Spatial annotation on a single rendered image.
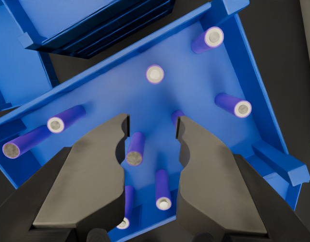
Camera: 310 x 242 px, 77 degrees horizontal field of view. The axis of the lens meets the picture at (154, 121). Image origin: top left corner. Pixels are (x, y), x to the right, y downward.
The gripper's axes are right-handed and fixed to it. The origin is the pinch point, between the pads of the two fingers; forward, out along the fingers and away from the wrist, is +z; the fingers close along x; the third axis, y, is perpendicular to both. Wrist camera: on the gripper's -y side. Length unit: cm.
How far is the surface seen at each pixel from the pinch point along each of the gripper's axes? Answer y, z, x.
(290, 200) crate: 54, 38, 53
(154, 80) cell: -0.4, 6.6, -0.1
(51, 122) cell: 4.0, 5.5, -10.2
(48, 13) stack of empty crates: -4.8, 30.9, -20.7
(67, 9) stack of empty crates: -5.6, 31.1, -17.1
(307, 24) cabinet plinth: -5, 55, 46
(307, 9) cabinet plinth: -9, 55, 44
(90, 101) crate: 4.4, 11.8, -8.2
